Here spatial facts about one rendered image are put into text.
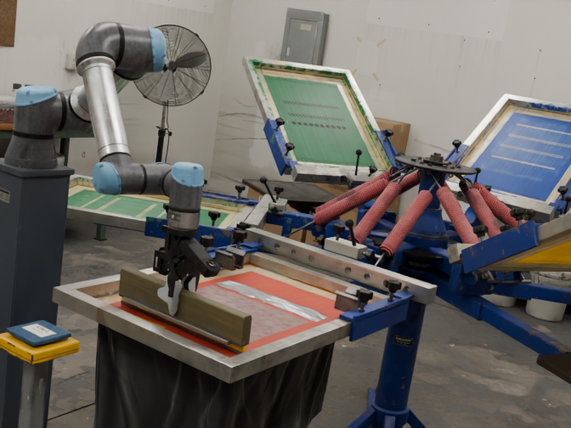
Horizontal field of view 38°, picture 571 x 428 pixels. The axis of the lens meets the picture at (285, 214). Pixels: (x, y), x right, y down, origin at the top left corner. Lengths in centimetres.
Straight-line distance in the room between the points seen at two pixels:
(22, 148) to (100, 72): 50
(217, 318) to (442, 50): 498
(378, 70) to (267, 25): 123
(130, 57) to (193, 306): 66
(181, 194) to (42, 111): 69
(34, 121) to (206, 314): 86
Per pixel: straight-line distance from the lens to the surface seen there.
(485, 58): 653
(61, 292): 211
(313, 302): 236
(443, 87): 665
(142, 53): 218
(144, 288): 207
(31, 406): 196
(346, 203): 297
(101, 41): 213
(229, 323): 190
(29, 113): 248
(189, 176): 191
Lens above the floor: 168
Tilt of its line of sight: 12 degrees down
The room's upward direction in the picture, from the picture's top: 9 degrees clockwise
